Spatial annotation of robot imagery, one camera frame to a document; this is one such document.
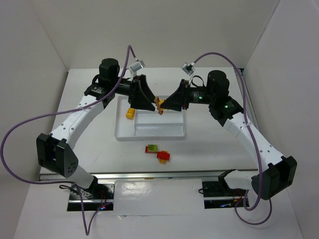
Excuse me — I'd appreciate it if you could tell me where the brown lego plate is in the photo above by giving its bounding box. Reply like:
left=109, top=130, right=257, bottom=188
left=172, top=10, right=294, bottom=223
left=154, top=96, right=163, bottom=115

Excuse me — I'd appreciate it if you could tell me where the yellow printed lego brick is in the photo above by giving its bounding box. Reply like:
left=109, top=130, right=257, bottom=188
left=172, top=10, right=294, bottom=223
left=126, top=108, right=136, bottom=120

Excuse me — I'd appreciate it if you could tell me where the green lego brick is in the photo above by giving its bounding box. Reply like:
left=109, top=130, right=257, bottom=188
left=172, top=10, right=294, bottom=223
left=147, top=144, right=158, bottom=153

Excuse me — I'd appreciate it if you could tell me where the red rounded lego brick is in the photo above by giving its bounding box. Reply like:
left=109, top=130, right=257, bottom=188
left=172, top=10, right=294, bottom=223
left=157, top=151, right=170, bottom=161

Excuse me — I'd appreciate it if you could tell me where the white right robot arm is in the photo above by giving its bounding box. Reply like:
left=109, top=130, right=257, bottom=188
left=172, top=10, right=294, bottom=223
left=160, top=70, right=297, bottom=200

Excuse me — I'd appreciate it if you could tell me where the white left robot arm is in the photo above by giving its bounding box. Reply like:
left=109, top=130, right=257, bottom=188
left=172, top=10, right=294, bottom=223
left=36, top=58, right=155, bottom=196

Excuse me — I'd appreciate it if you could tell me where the white divided sorting tray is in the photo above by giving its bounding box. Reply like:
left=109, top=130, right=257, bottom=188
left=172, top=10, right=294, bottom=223
left=114, top=96, right=186, bottom=141

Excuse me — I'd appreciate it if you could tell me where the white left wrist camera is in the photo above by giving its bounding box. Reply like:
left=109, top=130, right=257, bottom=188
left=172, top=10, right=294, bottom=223
left=129, top=60, right=145, bottom=73

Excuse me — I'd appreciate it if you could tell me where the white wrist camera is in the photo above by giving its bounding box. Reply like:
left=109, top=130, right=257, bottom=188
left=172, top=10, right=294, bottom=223
left=181, top=63, right=194, bottom=76
left=129, top=60, right=145, bottom=73

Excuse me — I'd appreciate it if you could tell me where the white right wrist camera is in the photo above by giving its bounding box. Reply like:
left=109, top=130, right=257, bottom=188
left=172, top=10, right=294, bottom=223
left=181, top=63, right=194, bottom=76

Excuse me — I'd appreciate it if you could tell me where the aluminium side rail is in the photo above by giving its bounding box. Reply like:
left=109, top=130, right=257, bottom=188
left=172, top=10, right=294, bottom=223
left=234, top=68, right=260, bottom=130

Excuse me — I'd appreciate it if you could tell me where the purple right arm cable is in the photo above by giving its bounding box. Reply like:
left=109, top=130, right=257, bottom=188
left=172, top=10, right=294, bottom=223
left=190, top=52, right=273, bottom=226

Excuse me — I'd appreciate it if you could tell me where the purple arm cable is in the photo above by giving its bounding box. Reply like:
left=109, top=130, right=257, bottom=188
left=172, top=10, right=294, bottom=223
left=1, top=44, right=138, bottom=236
left=190, top=52, right=273, bottom=226

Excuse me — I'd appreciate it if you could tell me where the aluminium table edge rail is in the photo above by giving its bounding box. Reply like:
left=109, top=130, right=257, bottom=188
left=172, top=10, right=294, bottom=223
left=38, top=170, right=237, bottom=181

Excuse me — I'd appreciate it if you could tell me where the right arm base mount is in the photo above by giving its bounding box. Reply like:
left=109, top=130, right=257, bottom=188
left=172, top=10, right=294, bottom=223
left=198, top=169, right=246, bottom=209

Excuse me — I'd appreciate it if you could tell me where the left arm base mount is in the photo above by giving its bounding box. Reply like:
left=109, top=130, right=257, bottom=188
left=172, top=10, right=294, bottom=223
left=59, top=182, right=115, bottom=212

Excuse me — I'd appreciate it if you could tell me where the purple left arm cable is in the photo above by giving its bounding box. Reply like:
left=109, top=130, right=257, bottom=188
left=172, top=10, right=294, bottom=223
left=1, top=44, right=138, bottom=236

